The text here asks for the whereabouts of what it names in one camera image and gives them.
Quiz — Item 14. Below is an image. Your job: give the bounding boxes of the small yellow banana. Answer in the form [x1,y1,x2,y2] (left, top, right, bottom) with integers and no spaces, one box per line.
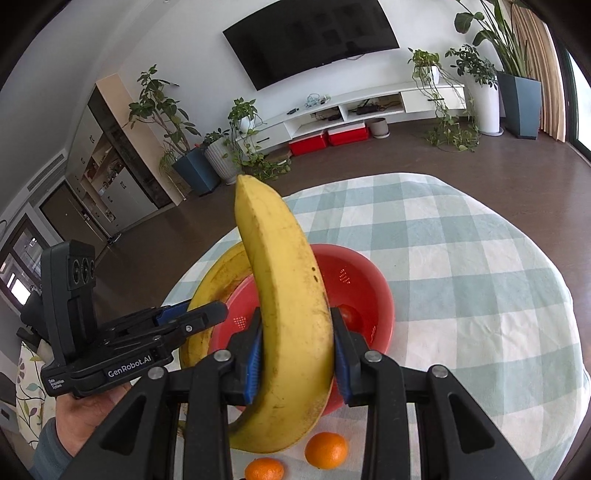
[179,242,254,370]

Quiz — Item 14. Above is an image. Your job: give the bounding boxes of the large broad-leaf plant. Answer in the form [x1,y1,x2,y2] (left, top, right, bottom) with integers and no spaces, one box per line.
[455,0,541,78]

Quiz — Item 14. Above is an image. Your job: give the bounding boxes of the large yellow banana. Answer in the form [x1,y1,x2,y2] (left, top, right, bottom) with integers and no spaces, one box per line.
[228,174,335,455]

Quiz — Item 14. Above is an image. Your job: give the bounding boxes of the beige curtain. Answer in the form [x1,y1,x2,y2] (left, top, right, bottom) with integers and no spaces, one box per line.
[510,0,571,144]

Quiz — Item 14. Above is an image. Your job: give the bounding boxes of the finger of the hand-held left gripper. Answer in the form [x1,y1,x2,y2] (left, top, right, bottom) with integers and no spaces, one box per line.
[99,300,191,340]
[106,302,229,342]

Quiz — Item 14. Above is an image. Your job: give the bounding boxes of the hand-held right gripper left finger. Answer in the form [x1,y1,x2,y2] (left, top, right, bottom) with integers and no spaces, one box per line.
[60,307,264,480]

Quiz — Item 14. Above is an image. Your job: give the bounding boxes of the tall leafy tree plant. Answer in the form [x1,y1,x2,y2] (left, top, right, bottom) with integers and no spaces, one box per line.
[129,65,199,158]

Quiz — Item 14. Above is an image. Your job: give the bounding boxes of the trailing pothos plant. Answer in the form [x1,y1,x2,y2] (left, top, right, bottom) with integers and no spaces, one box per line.
[409,47,481,152]
[228,98,293,182]

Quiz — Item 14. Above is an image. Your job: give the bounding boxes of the red plastic bowl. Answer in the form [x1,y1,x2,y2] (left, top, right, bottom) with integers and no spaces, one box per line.
[208,244,395,414]

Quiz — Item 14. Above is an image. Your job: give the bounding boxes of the blue square plant pot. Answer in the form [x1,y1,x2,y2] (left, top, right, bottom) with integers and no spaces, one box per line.
[172,148,220,195]

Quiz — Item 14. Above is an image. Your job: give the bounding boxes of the bushy schefflera plant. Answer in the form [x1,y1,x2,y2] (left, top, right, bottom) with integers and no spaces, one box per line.
[445,45,499,90]

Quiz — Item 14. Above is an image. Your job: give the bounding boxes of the grey-blue square plant pot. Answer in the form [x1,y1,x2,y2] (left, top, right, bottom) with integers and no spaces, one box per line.
[496,71,542,139]

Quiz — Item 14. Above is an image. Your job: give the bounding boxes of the person's left hand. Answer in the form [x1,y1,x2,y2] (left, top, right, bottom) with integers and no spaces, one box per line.
[55,383,134,462]

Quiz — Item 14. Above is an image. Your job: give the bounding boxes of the orange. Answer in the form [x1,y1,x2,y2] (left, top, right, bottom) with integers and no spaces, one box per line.
[245,458,286,480]
[305,431,348,470]

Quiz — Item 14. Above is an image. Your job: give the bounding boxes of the tall white plant pot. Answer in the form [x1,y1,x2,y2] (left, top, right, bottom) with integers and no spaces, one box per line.
[464,76,503,136]

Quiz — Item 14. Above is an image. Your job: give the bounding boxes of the wall cabinet unit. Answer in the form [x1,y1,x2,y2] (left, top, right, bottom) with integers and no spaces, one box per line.
[65,74,185,232]

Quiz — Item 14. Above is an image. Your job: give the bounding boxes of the red storage box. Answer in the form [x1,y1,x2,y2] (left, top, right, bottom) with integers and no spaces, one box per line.
[328,122,370,146]
[288,130,329,157]

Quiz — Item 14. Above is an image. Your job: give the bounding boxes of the red tomato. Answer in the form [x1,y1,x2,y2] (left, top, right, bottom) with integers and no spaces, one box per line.
[336,305,365,330]

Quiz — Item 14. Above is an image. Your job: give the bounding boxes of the person's left forearm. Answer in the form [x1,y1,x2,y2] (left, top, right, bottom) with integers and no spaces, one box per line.
[30,418,81,480]

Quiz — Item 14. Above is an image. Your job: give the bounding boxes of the green white checkered tablecloth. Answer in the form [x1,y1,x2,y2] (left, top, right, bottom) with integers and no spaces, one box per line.
[161,173,583,480]

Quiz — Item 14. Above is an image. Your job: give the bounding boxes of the white ribbed plant pot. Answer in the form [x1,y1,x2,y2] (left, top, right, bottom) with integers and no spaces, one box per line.
[203,138,241,183]

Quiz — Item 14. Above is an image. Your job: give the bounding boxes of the white television cabinet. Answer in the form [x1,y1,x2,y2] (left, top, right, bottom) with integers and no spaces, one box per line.
[256,82,467,148]

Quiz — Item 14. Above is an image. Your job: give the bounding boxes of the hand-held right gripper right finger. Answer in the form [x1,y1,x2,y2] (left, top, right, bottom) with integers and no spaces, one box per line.
[331,307,536,480]

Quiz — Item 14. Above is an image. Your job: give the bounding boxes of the wall-mounted black television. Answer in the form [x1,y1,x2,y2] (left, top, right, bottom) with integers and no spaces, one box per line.
[223,0,400,92]

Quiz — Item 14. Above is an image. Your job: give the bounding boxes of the white floral cloth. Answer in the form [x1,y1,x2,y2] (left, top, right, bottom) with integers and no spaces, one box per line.
[16,342,61,450]

